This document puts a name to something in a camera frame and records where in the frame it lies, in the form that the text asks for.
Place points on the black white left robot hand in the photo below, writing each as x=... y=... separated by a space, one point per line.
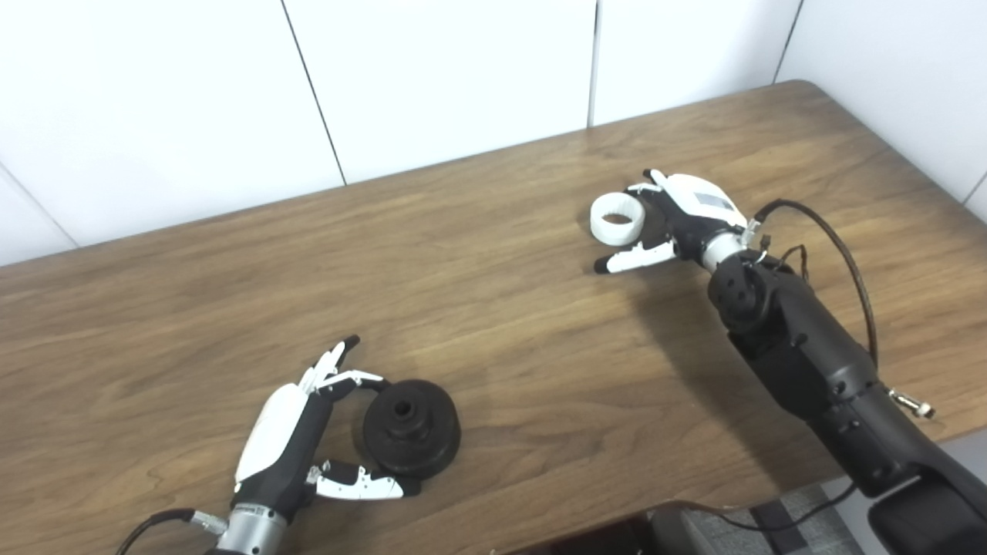
x=281 y=443

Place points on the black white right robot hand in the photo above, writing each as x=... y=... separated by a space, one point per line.
x=698 y=212

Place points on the round black stepped part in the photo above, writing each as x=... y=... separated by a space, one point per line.
x=424 y=447

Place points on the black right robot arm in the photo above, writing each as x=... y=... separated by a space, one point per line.
x=817 y=362

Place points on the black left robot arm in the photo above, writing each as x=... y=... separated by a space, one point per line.
x=250 y=532

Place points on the black robot torso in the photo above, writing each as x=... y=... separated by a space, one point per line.
x=601 y=536

